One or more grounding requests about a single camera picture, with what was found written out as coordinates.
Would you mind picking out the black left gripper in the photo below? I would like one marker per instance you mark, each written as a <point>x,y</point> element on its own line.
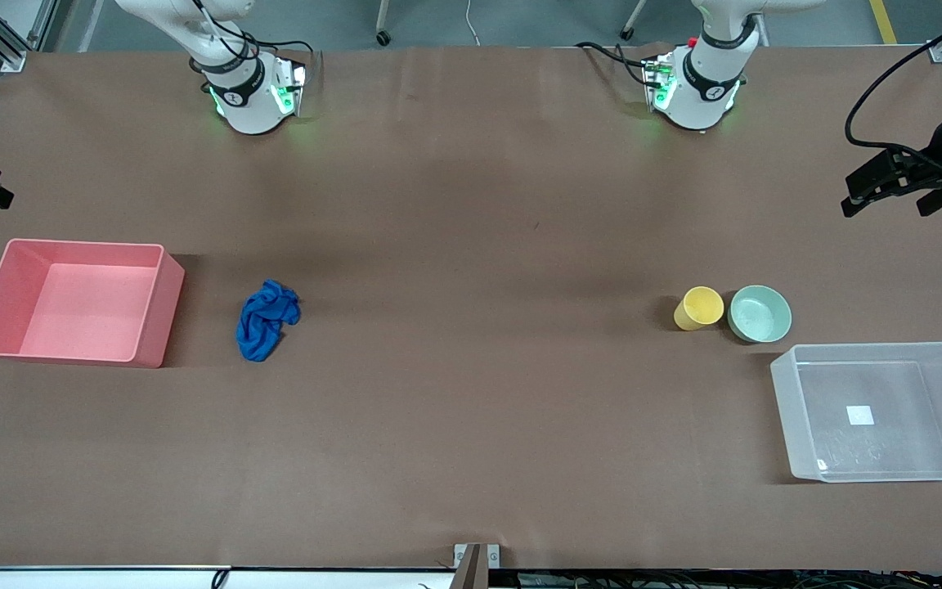
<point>917,168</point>

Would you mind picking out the pale green bowl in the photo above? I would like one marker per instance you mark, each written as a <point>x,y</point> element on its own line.
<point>759,315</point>

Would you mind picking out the yellow plastic cup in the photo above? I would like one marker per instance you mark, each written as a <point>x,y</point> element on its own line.
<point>696,311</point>

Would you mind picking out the blue cloth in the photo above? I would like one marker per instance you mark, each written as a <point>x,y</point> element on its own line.
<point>262,327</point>

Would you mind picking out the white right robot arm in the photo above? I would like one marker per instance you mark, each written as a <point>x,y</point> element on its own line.
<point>246,110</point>

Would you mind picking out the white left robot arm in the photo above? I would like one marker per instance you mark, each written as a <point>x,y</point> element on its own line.
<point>696,106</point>

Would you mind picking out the clear plastic box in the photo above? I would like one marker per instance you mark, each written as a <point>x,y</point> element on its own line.
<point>888,458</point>

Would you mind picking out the pink plastic bin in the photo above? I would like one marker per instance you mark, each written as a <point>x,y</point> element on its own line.
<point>70,311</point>

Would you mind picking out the white square label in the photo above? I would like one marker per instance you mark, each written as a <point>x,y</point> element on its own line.
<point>860,415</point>

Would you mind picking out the chair leg with castor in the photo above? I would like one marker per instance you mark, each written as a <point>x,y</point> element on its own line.
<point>383,33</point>
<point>628,31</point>

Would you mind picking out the white table edge rail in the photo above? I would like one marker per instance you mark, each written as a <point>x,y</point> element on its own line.
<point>111,579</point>

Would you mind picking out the metal table edge bracket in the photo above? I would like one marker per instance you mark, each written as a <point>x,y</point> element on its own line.
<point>475,564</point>

